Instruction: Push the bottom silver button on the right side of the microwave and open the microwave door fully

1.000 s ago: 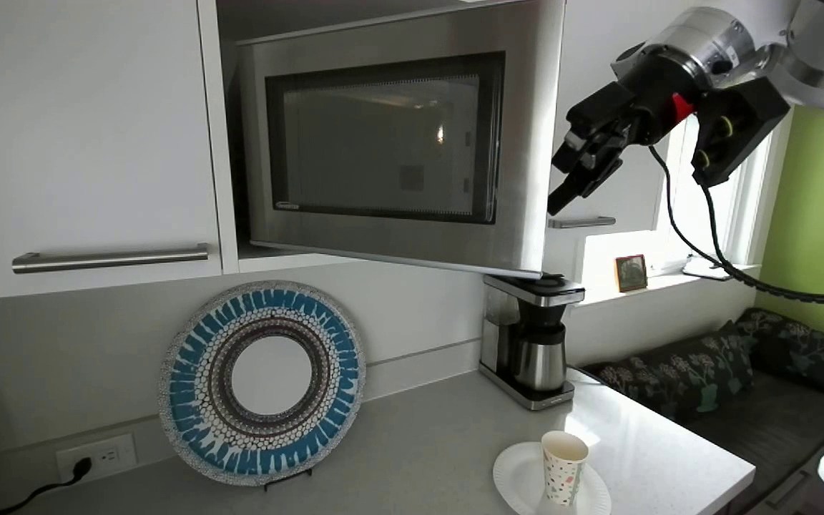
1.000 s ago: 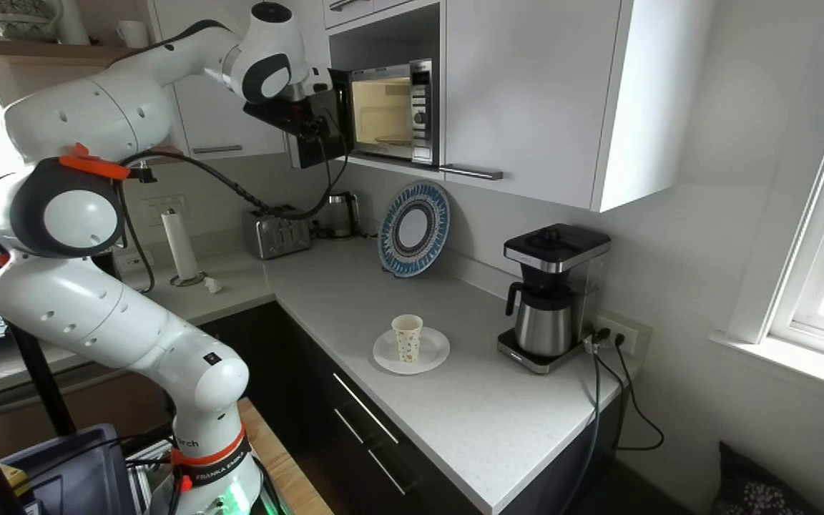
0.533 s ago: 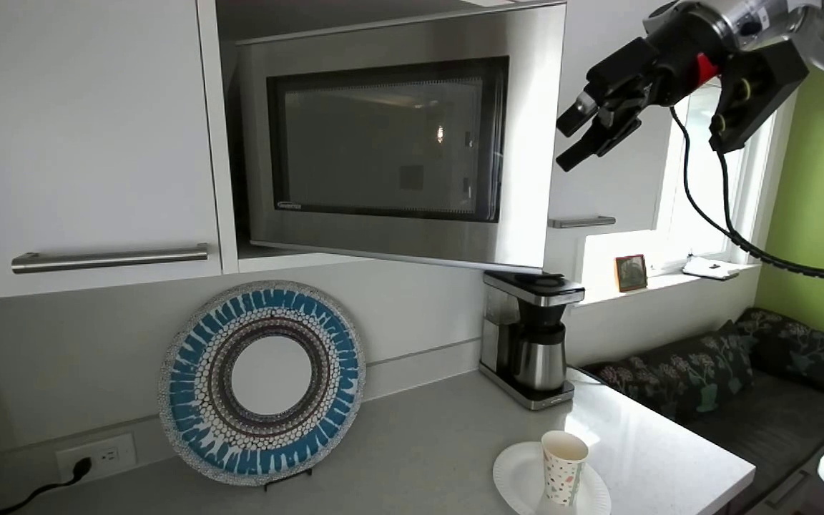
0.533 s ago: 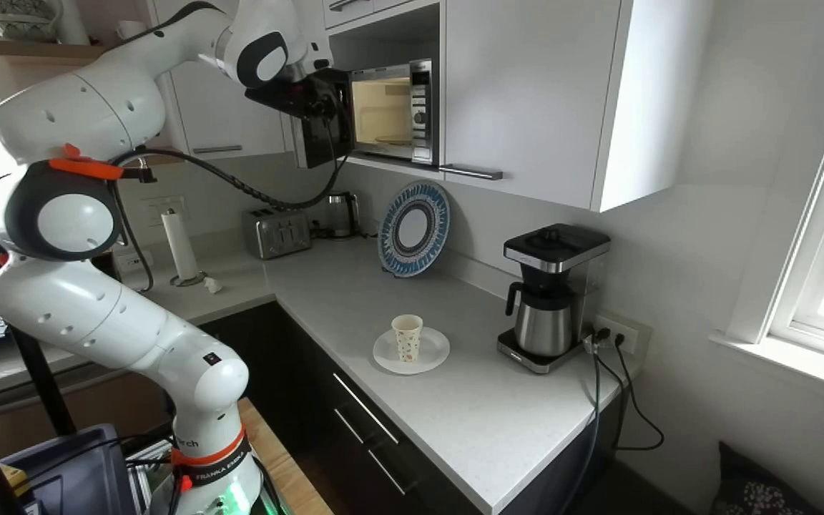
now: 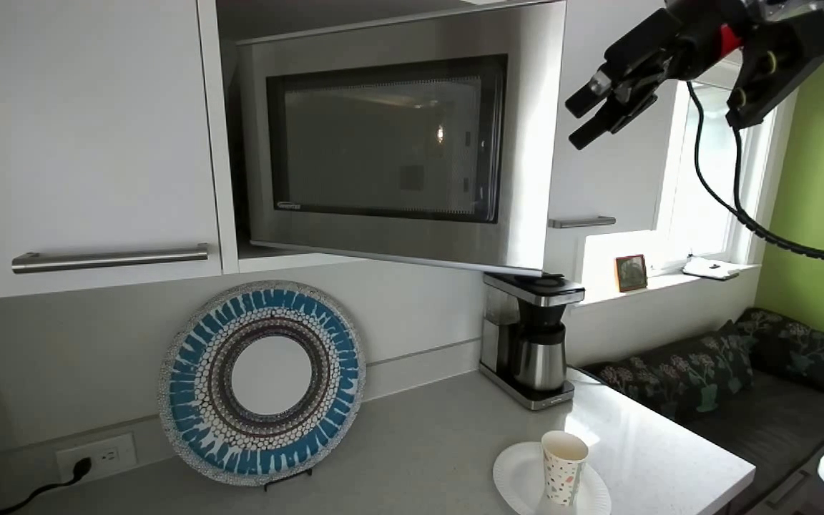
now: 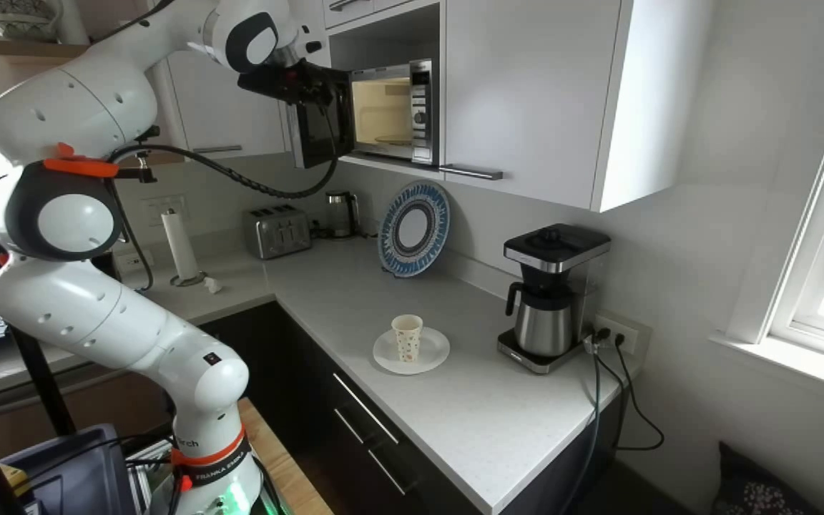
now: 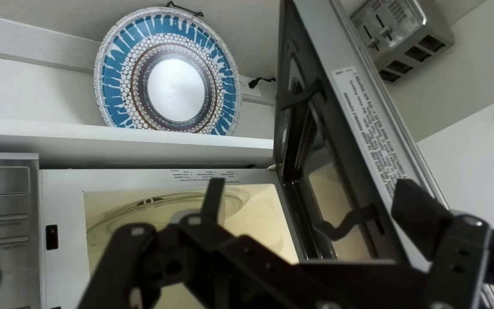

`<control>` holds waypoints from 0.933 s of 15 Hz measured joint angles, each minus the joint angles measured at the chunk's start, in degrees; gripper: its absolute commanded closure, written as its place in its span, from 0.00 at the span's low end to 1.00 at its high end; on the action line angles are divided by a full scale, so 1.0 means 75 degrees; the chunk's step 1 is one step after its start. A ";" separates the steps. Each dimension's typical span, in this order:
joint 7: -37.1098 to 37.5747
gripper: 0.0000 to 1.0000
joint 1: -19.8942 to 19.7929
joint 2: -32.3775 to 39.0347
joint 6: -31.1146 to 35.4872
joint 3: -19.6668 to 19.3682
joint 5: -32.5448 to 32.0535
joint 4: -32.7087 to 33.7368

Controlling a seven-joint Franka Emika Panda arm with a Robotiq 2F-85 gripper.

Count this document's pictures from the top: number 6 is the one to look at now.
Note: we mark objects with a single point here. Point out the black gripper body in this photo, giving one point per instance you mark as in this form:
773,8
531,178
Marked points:
270,82

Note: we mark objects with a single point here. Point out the stainless steel microwave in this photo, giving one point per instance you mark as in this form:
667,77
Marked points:
326,134

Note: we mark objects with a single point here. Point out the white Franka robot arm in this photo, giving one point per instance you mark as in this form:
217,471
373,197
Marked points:
97,316

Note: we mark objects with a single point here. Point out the silver toaster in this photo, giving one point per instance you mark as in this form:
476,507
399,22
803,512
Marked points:
279,233

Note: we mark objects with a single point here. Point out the blue patterned decorative plate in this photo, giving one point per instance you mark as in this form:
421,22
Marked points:
391,247

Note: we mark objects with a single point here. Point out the paper towel roll holder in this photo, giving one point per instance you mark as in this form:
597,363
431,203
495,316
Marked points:
182,247

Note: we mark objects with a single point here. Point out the wooden shelf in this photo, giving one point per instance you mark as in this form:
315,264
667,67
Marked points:
20,54

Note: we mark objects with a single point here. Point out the dotted paper cup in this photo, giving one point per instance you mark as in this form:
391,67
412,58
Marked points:
406,340

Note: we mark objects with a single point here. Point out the black silver coffee maker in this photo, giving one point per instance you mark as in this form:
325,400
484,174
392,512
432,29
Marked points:
555,247

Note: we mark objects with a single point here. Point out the white paper plate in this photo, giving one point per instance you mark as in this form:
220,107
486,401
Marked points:
431,358

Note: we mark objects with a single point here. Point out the steel coffee carafe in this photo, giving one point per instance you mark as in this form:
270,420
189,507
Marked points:
545,326

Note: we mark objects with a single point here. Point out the dark lower kitchen cabinet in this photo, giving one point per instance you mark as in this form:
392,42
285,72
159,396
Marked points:
336,460

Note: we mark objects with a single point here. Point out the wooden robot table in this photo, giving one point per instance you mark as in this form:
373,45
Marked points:
285,467

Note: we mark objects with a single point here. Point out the black tripod stand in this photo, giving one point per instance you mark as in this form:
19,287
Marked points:
41,383

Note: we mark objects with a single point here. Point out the dark bin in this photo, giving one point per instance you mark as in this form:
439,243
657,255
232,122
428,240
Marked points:
77,473

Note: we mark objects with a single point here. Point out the dark patterned cushion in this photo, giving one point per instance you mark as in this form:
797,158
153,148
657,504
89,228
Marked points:
755,487

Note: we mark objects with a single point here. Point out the white corner wall cabinet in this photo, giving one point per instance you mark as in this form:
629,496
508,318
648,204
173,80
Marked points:
212,115

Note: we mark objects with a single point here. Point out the white wall outlet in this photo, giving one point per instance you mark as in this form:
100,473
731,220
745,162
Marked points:
621,334

